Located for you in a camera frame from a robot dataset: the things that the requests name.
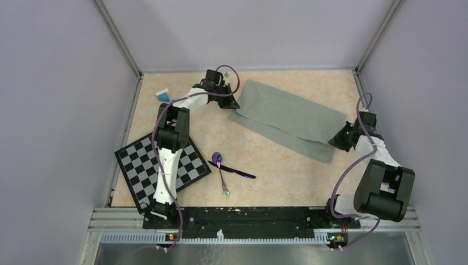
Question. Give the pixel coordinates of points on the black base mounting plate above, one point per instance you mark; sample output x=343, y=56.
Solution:
x=276, y=222

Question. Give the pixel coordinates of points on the iridescent purple spoon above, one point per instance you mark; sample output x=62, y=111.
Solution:
x=217, y=159

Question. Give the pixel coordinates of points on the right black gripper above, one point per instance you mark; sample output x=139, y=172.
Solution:
x=336, y=140

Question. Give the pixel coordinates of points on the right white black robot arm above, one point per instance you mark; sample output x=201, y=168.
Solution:
x=385, y=187

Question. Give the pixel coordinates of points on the left aluminium corner post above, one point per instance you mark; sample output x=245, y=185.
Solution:
x=118, y=39

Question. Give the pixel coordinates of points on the black grey checkerboard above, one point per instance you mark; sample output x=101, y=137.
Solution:
x=139, y=166

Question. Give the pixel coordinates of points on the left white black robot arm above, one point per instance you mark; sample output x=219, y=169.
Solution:
x=171, y=134

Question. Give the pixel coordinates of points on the right aluminium corner post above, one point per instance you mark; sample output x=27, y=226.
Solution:
x=387, y=20

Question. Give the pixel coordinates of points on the grey cloth napkin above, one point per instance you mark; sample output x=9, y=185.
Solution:
x=294, y=122

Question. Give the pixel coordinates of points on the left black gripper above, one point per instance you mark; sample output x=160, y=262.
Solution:
x=229, y=103

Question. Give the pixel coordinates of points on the aluminium corner post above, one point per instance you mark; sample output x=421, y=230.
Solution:
x=118, y=39
x=387, y=20

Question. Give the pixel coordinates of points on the iridescent purple knife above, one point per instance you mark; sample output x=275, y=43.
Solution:
x=231, y=170

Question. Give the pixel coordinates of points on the blue white wedge block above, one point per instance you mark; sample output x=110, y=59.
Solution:
x=163, y=96

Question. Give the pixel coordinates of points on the aluminium front frame rail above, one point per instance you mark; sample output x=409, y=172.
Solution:
x=125, y=225

